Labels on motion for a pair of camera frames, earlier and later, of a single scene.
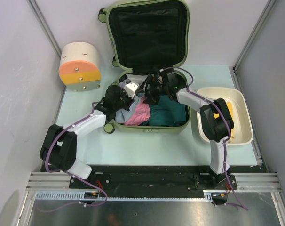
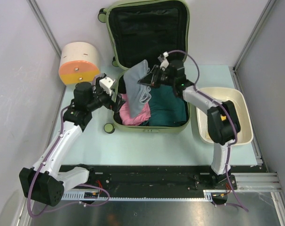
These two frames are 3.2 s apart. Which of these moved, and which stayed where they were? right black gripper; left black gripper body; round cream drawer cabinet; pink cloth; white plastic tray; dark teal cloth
Moved: left black gripper body; right black gripper
Stayed: round cream drawer cabinet; white plastic tray; dark teal cloth; pink cloth
